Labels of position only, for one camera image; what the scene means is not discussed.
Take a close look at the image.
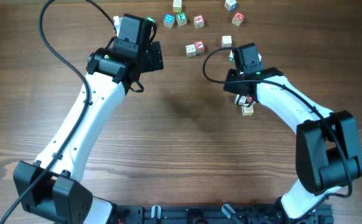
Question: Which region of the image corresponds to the red A letter block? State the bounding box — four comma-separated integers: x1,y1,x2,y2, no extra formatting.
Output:
194,40,205,54

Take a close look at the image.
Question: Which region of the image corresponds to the blue sided top block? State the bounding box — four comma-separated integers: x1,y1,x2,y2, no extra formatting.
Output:
225,0,237,11

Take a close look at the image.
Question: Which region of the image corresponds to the plain wooden block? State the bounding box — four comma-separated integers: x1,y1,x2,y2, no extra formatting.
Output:
185,44,197,57
221,35,233,48

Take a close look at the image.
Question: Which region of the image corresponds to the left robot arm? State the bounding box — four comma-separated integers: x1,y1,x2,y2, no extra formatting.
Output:
13,14,163,223

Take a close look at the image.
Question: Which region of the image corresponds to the green sided wooden block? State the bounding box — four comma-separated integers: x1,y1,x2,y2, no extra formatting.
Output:
228,50,234,62

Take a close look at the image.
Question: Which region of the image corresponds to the plain wooden block right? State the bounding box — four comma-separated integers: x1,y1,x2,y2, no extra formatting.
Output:
221,35,233,48

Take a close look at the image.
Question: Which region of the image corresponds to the green F letter block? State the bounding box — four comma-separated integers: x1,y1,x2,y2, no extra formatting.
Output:
177,12,187,26

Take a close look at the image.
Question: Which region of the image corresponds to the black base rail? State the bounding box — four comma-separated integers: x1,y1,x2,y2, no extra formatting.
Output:
112,203,334,224

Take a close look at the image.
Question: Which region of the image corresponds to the yellow sided wooden block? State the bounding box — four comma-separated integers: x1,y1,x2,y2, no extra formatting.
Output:
241,105,254,116

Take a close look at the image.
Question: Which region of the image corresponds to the blue letter block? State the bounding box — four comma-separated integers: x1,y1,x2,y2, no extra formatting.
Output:
164,14,175,28

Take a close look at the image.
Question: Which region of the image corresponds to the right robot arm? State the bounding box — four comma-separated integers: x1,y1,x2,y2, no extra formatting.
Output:
221,43,362,223

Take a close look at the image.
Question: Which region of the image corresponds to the yellow top letter block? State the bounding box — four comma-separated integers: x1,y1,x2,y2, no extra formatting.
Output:
172,0,182,12

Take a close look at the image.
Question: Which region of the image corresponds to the green Z letter block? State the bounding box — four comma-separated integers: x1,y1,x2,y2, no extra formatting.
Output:
146,16,155,23

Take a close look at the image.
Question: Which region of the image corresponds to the plain wooden block left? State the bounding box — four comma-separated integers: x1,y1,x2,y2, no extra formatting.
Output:
185,44,197,57

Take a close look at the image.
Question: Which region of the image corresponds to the red M letter block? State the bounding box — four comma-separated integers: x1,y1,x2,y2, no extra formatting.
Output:
232,12,244,26

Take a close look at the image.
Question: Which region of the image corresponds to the red 6 letter block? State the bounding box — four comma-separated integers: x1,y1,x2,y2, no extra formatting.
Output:
193,15,205,29

